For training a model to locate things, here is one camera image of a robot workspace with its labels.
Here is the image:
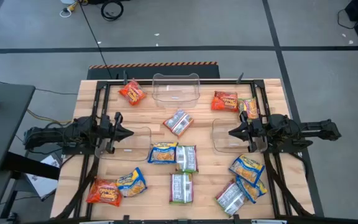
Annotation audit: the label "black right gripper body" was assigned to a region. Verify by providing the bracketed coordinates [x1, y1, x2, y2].
[240, 111, 269, 154]

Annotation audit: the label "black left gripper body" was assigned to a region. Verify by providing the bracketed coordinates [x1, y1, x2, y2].
[99, 111, 124, 154]

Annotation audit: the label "orange Saucy Noods packet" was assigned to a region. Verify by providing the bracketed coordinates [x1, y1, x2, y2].
[118, 79, 147, 106]
[211, 90, 239, 113]
[86, 177, 123, 207]

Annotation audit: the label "blue yellow Maruchan ramen packet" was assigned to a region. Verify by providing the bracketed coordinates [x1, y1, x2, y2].
[228, 154, 265, 185]
[147, 141, 179, 165]
[235, 175, 269, 205]
[116, 167, 148, 198]

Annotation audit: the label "silver snack bag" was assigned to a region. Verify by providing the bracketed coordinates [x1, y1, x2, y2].
[214, 179, 247, 218]

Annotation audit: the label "clear plastic bin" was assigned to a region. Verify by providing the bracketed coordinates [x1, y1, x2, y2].
[211, 118, 269, 156]
[94, 126, 152, 162]
[152, 73, 201, 109]

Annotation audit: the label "black hazard-striped floor mat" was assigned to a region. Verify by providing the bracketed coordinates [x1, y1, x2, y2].
[86, 61, 221, 80]

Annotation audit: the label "white paper sheets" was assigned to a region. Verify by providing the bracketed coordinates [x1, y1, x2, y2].
[25, 154, 60, 198]

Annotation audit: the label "black desk base beam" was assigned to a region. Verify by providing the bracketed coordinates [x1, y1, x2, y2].
[4, 151, 62, 180]

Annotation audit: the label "dark grey desk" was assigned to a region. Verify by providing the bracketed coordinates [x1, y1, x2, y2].
[0, 82, 36, 175]

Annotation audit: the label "yellow white power plug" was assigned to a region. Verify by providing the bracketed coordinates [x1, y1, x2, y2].
[59, 0, 81, 18]

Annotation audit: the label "black metal rig frame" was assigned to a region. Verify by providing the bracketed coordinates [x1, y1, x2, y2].
[54, 72, 315, 224]

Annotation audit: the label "yellow cable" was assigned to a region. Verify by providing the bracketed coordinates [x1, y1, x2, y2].
[26, 108, 73, 126]

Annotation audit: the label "black floor cable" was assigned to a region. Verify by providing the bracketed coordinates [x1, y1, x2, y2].
[336, 8, 358, 30]
[78, 0, 114, 79]

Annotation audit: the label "coiled black cable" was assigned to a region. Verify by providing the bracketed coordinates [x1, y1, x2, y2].
[100, 0, 124, 22]

